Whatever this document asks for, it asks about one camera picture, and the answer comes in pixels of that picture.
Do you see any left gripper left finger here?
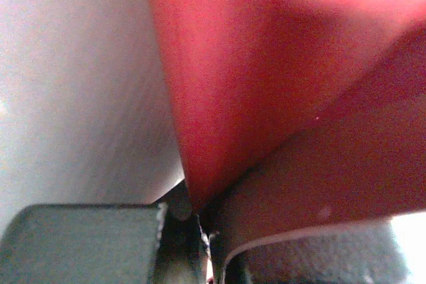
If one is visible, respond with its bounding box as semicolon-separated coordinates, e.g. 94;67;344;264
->
154;182;208;283

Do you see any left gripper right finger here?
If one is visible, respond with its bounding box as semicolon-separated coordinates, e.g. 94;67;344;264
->
208;217;253;283

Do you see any cream printed ribbon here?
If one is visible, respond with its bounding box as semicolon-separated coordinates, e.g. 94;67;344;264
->
225;223;407;283

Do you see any dark red wrapping cloth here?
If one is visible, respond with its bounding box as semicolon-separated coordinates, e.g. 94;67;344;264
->
150;0;425;257

